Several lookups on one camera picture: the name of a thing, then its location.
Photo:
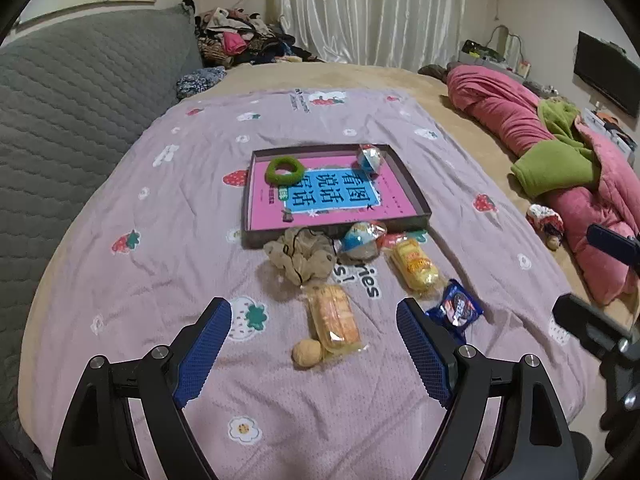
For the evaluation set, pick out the white arched mirror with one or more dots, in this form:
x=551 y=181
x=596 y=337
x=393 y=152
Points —
x=515 y=50

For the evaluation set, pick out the black yellow packet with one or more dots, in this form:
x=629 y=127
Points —
x=477 y=50

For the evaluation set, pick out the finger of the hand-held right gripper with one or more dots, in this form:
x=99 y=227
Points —
x=580 y=317
x=610 y=242

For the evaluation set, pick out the green blanket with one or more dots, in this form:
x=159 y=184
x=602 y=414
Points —
x=550 y=165

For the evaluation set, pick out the pile of clothes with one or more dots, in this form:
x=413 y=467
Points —
x=240 y=40

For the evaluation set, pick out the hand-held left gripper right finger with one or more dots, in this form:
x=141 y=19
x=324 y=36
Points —
x=422 y=350

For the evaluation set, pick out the purple strawberry print blanket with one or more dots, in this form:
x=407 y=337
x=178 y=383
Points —
x=175 y=260

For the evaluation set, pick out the pink quilt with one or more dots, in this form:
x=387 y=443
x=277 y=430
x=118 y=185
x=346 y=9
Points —
x=500 y=105

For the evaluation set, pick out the white curtain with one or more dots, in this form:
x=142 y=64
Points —
x=370 y=10

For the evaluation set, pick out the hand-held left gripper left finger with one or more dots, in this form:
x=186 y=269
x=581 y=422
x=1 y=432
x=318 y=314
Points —
x=205 y=350

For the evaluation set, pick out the pink book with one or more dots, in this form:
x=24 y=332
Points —
x=320 y=195

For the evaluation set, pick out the brown cloth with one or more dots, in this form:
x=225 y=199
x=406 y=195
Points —
x=432 y=71

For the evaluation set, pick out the yellow cake packet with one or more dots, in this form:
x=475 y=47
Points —
x=412 y=262

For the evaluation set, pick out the blue floral cloth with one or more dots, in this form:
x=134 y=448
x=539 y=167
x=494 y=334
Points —
x=200 y=82

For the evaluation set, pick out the walnut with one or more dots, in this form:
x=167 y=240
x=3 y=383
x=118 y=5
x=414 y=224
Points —
x=307 y=355

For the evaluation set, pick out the beige hair scrunchie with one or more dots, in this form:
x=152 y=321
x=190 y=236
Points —
x=300 y=255

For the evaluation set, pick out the green hair scrunchie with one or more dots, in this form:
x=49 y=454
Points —
x=272 y=172

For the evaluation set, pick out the pink box lid tray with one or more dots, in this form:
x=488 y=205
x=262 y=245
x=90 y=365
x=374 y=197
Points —
x=407 y=180

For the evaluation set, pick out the grey quilted headboard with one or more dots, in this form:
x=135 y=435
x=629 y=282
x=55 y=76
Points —
x=75 y=110

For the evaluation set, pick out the blue cookie packet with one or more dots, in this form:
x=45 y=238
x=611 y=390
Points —
x=457 y=307

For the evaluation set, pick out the wrapped toy egg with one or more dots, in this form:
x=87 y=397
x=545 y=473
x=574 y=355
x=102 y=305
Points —
x=360 y=240
x=370 y=160

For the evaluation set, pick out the black television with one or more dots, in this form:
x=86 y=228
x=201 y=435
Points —
x=600 y=70

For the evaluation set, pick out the orange wafer packet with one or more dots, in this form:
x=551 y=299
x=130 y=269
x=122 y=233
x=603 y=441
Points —
x=335 y=317

